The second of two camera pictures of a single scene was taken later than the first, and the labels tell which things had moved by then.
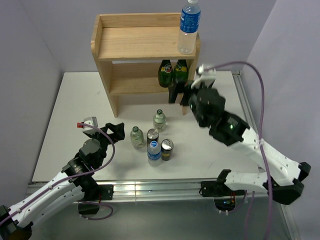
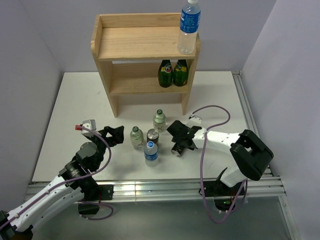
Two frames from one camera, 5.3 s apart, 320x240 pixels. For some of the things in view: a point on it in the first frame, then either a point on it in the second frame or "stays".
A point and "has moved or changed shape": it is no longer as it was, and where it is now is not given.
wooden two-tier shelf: x=128 y=49 stays
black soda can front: x=166 y=149 → x=177 y=150
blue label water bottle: x=189 y=26 stays
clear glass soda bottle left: x=137 y=137 stays
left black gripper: x=118 y=131 stays
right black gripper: x=174 y=91 → x=175 y=139
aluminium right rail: x=287 y=218 stays
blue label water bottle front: x=154 y=154 has moved or changed shape
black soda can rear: x=152 y=135 stays
